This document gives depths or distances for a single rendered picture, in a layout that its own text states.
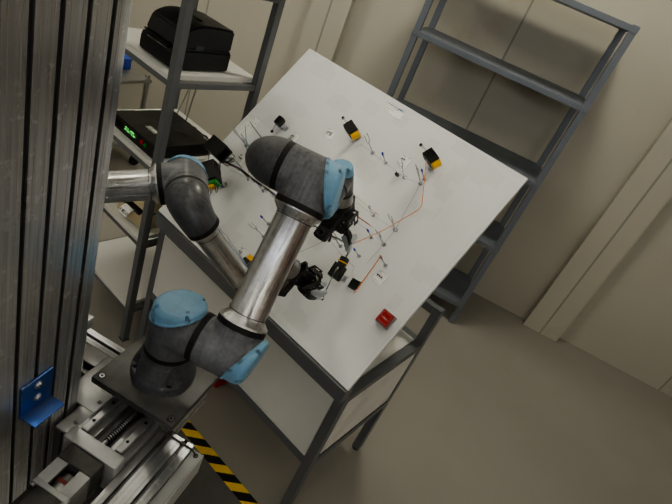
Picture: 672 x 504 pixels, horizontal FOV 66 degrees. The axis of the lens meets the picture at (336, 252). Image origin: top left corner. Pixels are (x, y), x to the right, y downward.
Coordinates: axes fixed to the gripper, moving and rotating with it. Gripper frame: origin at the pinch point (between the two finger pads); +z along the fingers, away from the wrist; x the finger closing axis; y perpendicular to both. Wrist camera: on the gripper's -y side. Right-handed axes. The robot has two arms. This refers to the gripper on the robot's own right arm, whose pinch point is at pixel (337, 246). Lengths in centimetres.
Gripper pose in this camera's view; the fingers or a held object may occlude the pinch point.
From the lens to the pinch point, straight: 181.1
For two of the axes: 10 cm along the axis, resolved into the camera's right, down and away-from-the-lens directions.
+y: 6.0, -6.1, 5.2
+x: -8.0, -4.5, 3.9
